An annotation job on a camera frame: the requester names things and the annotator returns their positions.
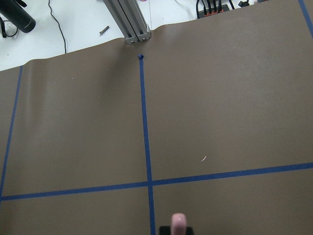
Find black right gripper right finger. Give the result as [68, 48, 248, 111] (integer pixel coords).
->
[186, 227, 194, 235]

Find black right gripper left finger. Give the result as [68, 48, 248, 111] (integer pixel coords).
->
[158, 226, 171, 235]

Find small metal bolt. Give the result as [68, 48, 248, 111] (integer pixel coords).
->
[99, 26, 110, 36]

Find black power strip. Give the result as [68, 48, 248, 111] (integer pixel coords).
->
[196, 0, 235, 19]

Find black water bottle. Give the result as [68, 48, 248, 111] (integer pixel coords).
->
[0, 0, 36, 33]

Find aluminium frame post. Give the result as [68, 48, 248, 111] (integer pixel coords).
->
[103, 0, 151, 44]

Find black desk cable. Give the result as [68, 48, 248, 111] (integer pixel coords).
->
[47, 0, 67, 54]

